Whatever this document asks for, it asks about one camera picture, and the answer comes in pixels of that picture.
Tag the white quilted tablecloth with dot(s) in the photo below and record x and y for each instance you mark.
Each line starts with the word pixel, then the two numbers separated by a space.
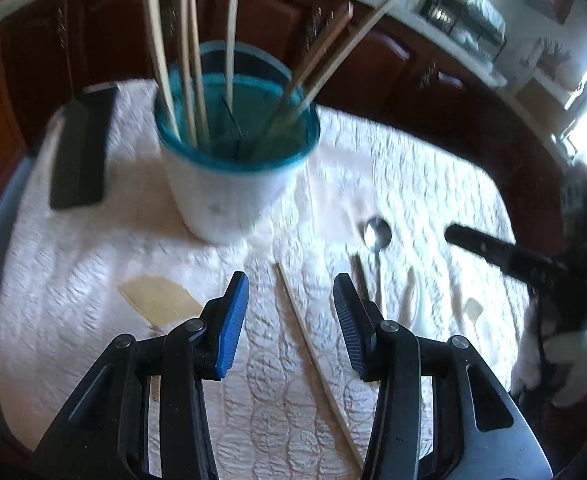
pixel 61 305

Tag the black dish rack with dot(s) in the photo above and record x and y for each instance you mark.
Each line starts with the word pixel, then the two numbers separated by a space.
pixel 477 16

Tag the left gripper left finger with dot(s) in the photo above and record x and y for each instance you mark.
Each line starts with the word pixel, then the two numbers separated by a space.
pixel 101 432

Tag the metal spoon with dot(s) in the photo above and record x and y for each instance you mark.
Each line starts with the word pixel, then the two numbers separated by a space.
pixel 377 237

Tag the white gloved right hand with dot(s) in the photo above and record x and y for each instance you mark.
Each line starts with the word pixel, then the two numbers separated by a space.
pixel 553 359

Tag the black rectangular case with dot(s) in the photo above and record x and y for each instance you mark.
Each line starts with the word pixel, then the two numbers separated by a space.
pixel 77 178

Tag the white floral utensil holder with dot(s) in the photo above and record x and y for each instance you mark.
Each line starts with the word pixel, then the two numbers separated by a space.
pixel 223 189

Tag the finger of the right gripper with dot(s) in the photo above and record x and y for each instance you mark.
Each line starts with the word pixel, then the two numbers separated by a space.
pixel 513 260

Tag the beige fan patch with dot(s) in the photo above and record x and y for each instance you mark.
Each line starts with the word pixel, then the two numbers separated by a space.
pixel 159 300

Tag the brown chopstick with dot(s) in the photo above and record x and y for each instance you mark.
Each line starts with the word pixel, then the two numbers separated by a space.
pixel 307 66

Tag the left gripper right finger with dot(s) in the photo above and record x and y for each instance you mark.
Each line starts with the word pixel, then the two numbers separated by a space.
pixel 441 413

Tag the light wooden chopstick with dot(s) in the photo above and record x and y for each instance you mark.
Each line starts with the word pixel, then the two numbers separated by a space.
pixel 184 67

